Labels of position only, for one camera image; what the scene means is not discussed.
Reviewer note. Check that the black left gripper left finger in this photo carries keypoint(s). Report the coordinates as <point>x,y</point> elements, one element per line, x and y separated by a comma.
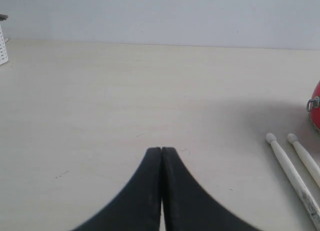
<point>137,207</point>

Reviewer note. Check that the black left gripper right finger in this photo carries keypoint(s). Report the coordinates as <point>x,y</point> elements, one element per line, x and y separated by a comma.
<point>187,206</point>

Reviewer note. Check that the scuffed white wooden drumstick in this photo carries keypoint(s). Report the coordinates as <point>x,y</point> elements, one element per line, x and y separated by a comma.
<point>309,163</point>

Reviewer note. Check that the small red drum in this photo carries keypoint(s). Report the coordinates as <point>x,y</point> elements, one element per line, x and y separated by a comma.
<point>313,108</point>

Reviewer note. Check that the white perforated container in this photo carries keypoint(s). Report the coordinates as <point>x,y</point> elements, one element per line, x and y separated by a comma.
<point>3,51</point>

